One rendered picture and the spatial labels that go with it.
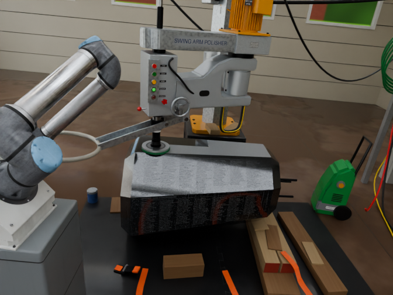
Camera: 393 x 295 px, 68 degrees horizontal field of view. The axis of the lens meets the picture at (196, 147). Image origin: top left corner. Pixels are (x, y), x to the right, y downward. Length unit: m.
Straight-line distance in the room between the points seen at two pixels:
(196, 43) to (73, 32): 6.96
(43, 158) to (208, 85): 1.28
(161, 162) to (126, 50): 6.44
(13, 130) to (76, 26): 7.53
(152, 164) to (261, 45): 1.19
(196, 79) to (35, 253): 1.42
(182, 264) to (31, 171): 1.36
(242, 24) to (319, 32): 6.41
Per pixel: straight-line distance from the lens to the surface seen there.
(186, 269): 2.36
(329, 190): 3.33
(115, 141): 2.14
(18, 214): 1.52
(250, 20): 2.27
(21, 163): 1.39
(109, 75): 1.64
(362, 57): 9.14
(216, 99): 2.26
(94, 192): 3.11
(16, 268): 1.60
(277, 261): 2.44
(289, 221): 3.07
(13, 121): 1.39
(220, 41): 2.16
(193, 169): 2.22
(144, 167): 2.21
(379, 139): 4.26
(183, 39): 2.04
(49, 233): 1.56
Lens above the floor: 1.82
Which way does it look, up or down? 24 degrees down
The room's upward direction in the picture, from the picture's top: 5 degrees clockwise
